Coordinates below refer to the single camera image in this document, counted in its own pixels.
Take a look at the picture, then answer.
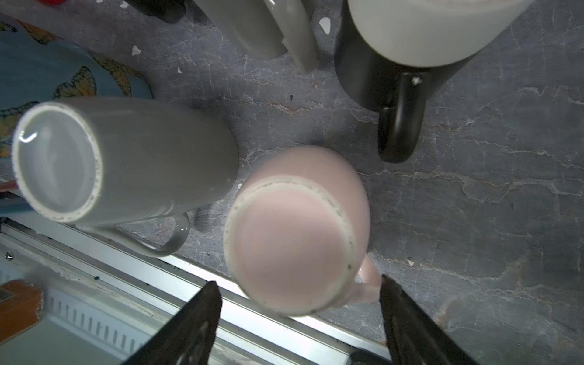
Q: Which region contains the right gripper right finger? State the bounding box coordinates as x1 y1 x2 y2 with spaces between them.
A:
380 275 478 365

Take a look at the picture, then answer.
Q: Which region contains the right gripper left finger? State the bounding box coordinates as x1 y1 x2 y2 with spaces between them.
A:
125 281 222 365

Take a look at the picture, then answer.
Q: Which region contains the pale pink mug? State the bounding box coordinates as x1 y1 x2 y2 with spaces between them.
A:
224 146 382 316

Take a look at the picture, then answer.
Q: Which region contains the small grey mug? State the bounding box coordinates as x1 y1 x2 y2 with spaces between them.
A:
12 97 239 258

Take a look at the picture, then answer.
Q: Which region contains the black mug white base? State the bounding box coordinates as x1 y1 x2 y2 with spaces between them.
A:
334 0 532 164

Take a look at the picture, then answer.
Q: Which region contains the grey-green mug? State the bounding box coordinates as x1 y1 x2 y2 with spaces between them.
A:
195 0 319 74

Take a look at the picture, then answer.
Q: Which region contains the blue butterfly mug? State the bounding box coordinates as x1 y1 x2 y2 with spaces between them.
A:
0 13 154 215

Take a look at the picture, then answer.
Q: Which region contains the black mug white rim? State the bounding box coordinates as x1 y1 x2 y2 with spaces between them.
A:
125 0 186 24

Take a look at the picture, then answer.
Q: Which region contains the red mug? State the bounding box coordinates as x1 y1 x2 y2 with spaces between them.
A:
36 0 66 6

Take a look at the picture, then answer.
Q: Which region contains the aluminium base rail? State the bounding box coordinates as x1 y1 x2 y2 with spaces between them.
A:
1 213 390 364

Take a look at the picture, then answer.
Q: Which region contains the white cable duct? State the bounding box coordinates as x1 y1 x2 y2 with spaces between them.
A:
1 266 157 364

